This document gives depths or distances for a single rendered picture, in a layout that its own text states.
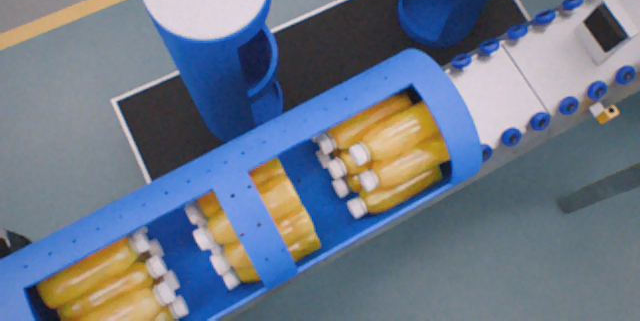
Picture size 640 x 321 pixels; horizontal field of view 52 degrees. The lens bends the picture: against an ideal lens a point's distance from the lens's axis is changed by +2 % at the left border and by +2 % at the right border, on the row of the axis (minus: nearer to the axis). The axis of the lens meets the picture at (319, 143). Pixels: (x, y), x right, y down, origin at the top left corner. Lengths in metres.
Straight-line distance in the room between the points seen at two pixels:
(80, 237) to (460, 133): 0.69
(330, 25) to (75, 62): 0.98
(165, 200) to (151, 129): 1.19
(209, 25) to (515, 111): 0.71
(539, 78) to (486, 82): 0.12
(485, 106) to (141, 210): 0.80
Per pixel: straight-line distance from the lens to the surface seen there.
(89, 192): 2.49
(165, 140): 2.31
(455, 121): 1.19
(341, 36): 2.40
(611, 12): 1.54
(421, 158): 1.25
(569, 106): 1.55
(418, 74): 1.21
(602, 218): 2.59
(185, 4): 1.47
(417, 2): 2.47
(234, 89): 1.73
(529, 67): 1.60
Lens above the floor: 2.33
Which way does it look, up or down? 75 degrees down
